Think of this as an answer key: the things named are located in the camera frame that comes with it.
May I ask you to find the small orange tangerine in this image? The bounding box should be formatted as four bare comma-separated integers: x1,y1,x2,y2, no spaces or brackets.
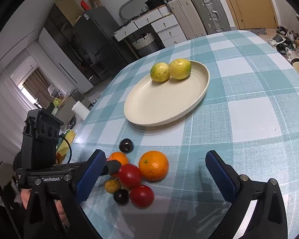
107,152,129,178

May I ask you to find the dark purple plum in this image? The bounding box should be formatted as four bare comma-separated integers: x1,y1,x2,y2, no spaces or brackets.
114,189,130,207
119,138,134,153

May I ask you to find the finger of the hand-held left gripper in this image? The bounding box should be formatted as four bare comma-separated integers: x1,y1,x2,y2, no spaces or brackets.
101,160,122,176

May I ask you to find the black cable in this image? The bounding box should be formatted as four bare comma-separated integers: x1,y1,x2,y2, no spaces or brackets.
60,133,73,165

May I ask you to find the dark grey refrigerator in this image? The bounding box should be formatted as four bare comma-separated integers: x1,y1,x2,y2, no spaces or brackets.
73,6,137,79

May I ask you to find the small brown fruit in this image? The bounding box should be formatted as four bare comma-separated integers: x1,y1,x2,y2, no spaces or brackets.
104,179,122,194

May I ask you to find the pile of shoes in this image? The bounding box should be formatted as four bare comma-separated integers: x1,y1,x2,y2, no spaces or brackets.
268,26,299,60

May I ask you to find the red tomato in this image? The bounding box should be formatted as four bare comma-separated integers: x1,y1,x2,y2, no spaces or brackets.
118,164,142,189
129,185,154,210

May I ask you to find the silver suitcase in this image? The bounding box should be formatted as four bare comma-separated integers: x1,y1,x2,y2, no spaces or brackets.
191,0,232,35

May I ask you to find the cardboard box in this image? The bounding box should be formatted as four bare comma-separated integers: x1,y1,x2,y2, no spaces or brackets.
54,0,83,26

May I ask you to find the beige suitcase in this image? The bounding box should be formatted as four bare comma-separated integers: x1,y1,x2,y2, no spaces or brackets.
167,0,207,40

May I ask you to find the yellow green citrus fruit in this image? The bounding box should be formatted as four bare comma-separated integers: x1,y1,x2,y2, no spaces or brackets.
169,58,192,80
150,62,170,82

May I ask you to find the brown curtain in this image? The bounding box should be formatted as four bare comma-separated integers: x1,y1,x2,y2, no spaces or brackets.
22,67,53,109

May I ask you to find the woven laundry basket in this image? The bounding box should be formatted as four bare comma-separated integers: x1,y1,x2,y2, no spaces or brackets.
132,33,160,57

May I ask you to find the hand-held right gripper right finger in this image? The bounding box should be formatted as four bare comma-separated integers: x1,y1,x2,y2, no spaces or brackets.
205,150,288,239

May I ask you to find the white drawer cabinet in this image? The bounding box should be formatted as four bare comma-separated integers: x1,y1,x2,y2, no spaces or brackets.
114,5,187,49

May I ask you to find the person's left hand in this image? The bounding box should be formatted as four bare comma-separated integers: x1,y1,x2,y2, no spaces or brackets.
21,189,70,231

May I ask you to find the teal checked tablecloth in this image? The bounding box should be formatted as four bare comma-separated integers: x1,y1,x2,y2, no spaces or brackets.
70,30,299,239

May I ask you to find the white oval frame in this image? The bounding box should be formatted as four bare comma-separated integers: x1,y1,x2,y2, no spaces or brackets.
119,0,147,20

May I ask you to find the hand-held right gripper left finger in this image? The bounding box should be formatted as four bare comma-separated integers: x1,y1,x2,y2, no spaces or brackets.
24,149,107,239

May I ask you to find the wooden door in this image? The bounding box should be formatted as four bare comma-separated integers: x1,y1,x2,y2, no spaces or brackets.
215,0,277,30

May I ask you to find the large orange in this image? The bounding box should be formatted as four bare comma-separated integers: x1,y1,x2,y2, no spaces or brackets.
139,150,169,181

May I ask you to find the cream oval plate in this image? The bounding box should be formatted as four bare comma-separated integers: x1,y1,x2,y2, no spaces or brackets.
124,60,210,127

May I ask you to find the white paper towel roll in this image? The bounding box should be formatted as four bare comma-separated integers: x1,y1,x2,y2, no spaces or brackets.
72,101,90,120

